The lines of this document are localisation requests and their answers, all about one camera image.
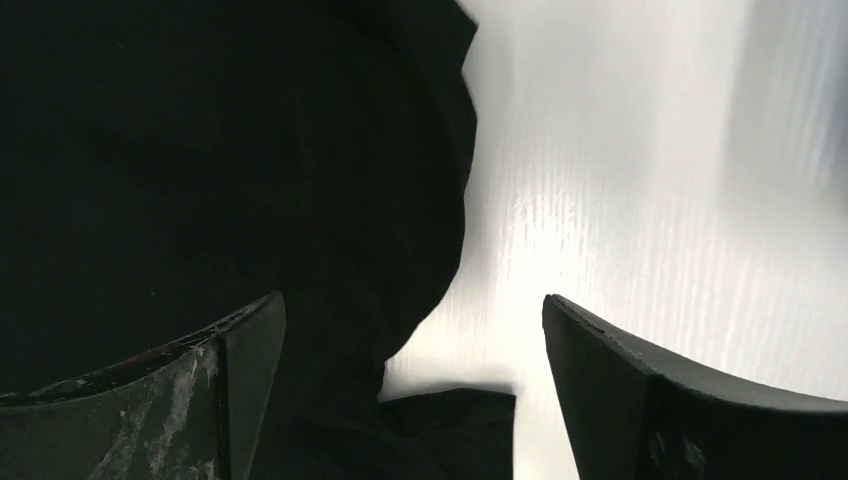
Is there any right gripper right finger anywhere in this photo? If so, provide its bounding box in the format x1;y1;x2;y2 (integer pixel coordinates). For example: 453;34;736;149
542;295;847;480

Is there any black t-shirt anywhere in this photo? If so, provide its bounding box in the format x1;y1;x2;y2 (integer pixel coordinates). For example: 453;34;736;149
1;1;516;479

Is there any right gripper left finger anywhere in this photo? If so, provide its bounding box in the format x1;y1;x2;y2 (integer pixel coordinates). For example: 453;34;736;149
1;292;286;480

